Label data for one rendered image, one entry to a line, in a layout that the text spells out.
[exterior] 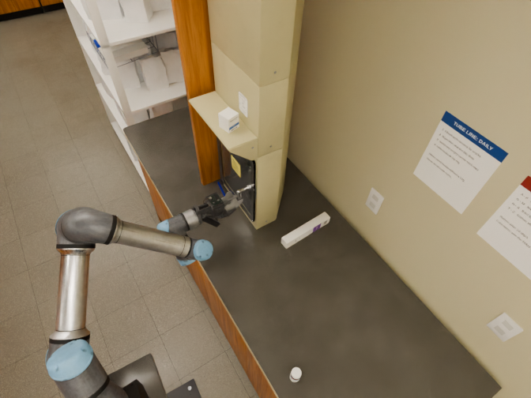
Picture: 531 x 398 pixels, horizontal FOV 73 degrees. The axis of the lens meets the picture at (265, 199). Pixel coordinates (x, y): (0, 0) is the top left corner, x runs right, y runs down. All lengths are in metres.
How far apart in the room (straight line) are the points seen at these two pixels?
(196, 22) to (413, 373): 1.47
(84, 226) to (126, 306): 1.51
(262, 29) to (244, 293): 1.00
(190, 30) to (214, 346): 1.82
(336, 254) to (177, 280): 1.34
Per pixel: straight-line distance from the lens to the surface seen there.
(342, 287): 1.59
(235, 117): 1.26
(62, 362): 1.22
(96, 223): 1.20
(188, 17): 1.37
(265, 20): 1.04
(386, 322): 1.59
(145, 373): 1.49
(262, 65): 1.10
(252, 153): 1.29
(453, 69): 1.17
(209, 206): 1.43
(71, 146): 3.80
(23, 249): 3.20
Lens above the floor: 2.35
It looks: 51 degrees down
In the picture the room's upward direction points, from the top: 3 degrees clockwise
